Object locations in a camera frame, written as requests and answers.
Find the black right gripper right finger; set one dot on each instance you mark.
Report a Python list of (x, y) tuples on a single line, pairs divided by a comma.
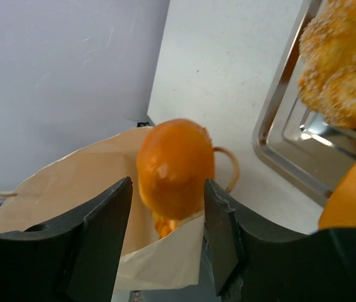
[(255, 259)]

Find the sugared flower bun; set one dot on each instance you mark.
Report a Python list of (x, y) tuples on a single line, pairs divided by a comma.
[(327, 83)]

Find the silver metal tray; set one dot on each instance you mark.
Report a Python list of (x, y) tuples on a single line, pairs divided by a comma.
[(295, 141)]

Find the beige paper bag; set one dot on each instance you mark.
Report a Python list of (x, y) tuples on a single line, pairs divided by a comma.
[(147, 261)]

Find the round orange bun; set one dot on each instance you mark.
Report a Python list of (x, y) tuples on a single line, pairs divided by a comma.
[(173, 162)]

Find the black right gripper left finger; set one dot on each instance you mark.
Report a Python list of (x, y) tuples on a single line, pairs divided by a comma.
[(71, 257)]

